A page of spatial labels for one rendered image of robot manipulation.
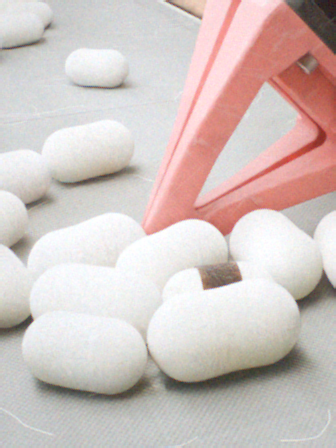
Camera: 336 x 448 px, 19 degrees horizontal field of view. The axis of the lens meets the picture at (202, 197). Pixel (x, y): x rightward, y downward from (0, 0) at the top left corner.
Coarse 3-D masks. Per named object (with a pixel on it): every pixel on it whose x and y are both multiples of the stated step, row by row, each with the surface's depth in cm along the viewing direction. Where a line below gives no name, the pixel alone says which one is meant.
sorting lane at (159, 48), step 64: (64, 0) 77; (128, 0) 76; (0, 64) 58; (64, 64) 57; (128, 64) 56; (0, 128) 45; (64, 128) 45; (128, 128) 44; (256, 128) 43; (64, 192) 37; (128, 192) 36; (320, 320) 27; (0, 384) 24; (192, 384) 24; (256, 384) 24; (320, 384) 24
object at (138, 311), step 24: (72, 264) 26; (48, 288) 25; (72, 288) 25; (96, 288) 25; (120, 288) 25; (144, 288) 25; (48, 312) 25; (96, 312) 25; (120, 312) 24; (144, 312) 25; (144, 336) 25
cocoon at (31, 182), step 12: (0, 156) 35; (12, 156) 35; (24, 156) 35; (36, 156) 35; (0, 168) 34; (12, 168) 35; (24, 168) 35; (36, 168) 35; (48, 168) 36; (0, 180) 34; (12, 180) 35; (24, 180) 35; (36, 180) 35; (48, 180) 35; (12, 192) 35; (24, 192) 35; (36, 192) 35; (24, 204) 35
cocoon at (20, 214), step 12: (0, 192) 32; (0, 204) 31; (12, 204) 31; (0, 216) 31; (12, 216) 31; (24, 216) 32; (0, 228) 31; (12, 228) 31; (24, 228) 32; (0, 240) 31; (12, 240) 32
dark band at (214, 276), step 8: (216, 264) 26; (224, 264) 26; (232, 264) 26; (200, 272) 26; (208, 272) 26; (216, 272) 26; (224, 272) 26; (232, 272) 26; (208, 280) 25; (216, 280) 25; (224, 280) 25; (232, 280) 25; (240, 280) 25; (208, 288) 25; (216, 288) 25
